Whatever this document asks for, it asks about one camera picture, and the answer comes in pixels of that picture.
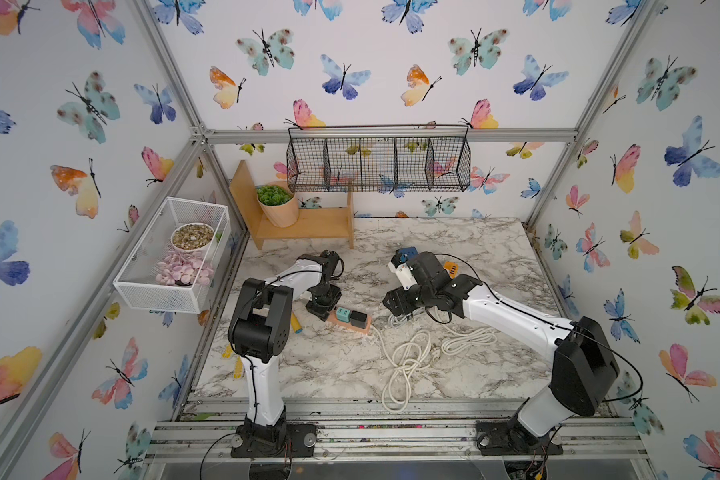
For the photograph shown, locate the pink power strip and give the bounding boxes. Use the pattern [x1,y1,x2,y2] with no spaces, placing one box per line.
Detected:
[326,307,373,335]

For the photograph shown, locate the teal plug adapter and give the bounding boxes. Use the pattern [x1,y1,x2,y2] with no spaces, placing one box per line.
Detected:
[335,307,351,323]

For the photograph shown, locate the black plug adapter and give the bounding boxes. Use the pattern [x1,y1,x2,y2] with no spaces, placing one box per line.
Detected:
[349,310,369,330]

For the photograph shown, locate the blue plug adapter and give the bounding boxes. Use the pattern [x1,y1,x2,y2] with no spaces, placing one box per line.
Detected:
[391,247,418,269]

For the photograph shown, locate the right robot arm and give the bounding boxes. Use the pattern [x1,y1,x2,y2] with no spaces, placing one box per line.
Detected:
[383,248,620,445]

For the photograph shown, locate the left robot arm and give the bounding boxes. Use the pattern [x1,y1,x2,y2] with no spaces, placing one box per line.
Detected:
[227,250,344,427]

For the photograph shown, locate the orange power strip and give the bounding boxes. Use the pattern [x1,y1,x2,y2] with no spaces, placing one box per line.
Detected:
[444,261,459,279]

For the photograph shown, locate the wooden shelf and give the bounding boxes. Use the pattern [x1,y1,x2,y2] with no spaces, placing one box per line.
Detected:
[229,160,355,250]

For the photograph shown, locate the potted green plant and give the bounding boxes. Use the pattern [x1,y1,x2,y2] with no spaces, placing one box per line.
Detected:
[256,184,299,228]

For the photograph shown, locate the yellow toy shovel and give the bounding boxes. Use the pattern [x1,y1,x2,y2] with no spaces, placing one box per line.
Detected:
[222,314,303,380]

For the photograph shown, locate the bowl of pebbles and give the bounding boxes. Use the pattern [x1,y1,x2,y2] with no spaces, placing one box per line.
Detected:
[170,223,215,253]

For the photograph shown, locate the pink succulent flowers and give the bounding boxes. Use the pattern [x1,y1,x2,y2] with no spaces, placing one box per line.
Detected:
[155,251,215,287]

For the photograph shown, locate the white cable of pink strip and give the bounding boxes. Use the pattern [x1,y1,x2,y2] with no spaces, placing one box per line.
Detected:
[368,323,442,413]

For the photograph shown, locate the black wire basket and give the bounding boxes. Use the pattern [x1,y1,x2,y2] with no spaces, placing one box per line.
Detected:
[285,124,472,198]

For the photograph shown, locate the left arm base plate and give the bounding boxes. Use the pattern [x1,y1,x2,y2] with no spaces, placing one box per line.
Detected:
[230,420,317,459]

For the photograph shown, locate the white wire basket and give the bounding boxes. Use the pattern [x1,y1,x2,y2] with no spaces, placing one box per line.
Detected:
[113,197,231,313]

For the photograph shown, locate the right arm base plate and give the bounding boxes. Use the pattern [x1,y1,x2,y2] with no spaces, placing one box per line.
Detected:
[475,420,563,456]

